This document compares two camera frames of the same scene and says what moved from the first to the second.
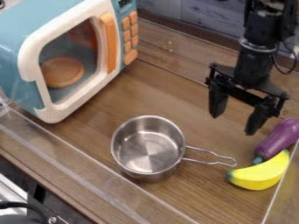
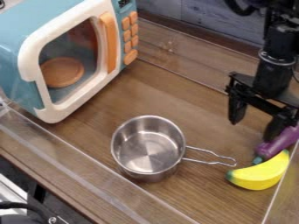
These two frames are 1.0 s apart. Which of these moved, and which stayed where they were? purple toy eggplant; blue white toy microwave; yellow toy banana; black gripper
Moved: black gripper
Stayed: blue white toy microwave; yellow toy banana; purple toy eggplant
